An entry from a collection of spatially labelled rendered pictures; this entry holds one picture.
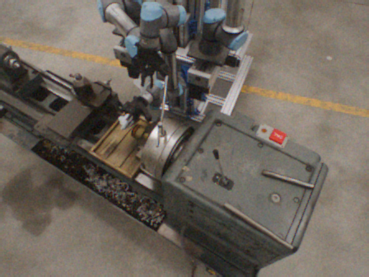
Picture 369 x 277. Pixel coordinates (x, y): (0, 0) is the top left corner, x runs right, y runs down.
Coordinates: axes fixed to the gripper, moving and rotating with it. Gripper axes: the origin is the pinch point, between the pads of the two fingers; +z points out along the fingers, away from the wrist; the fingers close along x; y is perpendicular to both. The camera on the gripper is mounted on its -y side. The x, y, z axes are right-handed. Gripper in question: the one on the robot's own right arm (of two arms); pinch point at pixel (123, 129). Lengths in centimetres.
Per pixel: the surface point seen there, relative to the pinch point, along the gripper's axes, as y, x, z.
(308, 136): -98, -110, -132
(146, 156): -22.0, 7.7, 9.6
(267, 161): -70, 16, -12
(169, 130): -25.9, 14.2, -4.2
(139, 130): -8.9, 2.6, -2.3
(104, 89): 35.1, -13.0, -22.2
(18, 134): 93, -56, 21
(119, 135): 10.8, -21.0, -3.5
